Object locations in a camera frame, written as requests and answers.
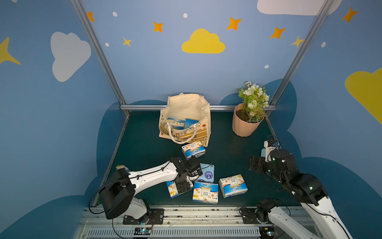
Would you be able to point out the cream floral canvas bag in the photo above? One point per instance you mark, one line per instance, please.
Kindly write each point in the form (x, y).
(182, 107)

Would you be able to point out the right green circuit board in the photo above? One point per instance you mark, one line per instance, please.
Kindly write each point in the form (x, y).
(267, 233)

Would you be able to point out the green circuit board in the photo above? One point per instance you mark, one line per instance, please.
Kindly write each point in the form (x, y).
(142, 231)
(267, 233)

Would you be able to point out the aluminium left frame post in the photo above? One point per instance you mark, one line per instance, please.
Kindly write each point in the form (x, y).
(87, 25)

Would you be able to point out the left green circuit board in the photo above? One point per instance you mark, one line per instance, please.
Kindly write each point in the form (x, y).
(142, 231)

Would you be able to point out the pink ribbed flower pot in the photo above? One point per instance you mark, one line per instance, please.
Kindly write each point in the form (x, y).
(242, 128)

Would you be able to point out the blue dotted work glove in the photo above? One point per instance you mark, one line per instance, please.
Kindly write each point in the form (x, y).
(122, 167)

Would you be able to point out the blue cat tissue pack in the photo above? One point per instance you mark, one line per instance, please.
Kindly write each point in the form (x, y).
(207, 173)

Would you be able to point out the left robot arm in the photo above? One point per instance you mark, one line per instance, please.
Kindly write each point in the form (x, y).
(118, 193)

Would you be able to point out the white flower plant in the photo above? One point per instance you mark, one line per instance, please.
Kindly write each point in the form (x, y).
(255, 100)

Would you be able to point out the floral tissue pack bottom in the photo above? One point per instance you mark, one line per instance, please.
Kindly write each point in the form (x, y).
(232, 186)

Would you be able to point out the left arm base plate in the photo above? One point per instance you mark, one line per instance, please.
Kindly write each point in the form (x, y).
(153, 216)

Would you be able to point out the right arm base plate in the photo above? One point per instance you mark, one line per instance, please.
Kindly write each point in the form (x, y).
(253, 215)

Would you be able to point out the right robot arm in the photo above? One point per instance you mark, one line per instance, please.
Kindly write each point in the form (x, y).
(314, 198)

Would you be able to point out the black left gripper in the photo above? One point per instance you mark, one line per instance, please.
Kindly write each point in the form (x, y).
(183, 185)

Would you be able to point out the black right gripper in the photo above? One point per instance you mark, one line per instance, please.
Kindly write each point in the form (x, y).
(258, 165)

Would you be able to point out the floral tissue pack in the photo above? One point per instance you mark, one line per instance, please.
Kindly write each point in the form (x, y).
(177, 124)
(232, 186)
(171, 189)
(194, 149)
(205, 193)

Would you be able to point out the aluminium frame post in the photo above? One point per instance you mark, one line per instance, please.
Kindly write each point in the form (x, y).
(87, 25)
(302, 50)

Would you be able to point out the aluminium right frame post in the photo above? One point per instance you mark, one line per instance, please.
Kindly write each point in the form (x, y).
(302, 50)

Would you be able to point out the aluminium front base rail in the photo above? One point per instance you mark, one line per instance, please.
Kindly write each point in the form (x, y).
(180, 222)

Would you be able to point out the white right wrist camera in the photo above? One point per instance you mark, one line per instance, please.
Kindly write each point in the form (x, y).
(269, 146)

